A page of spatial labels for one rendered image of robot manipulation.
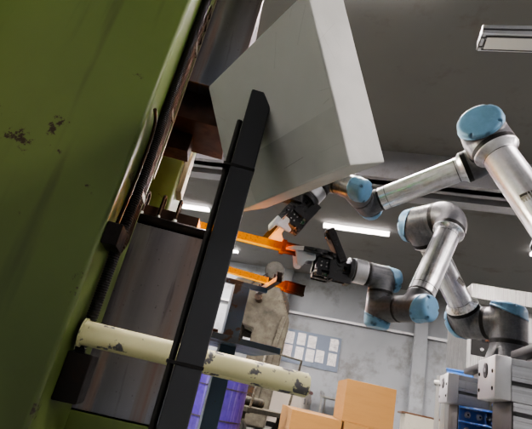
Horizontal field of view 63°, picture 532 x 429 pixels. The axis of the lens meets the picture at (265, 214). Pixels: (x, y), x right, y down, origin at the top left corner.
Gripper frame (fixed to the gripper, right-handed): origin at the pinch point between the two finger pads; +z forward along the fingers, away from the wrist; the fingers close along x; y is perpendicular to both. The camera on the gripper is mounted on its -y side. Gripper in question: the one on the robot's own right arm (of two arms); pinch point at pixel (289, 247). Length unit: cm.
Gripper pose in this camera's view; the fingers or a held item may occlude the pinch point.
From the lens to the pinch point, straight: 133.0
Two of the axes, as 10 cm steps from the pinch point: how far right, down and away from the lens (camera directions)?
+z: -9.7, -2.5, -0.8
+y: -2.0, 9.1, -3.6
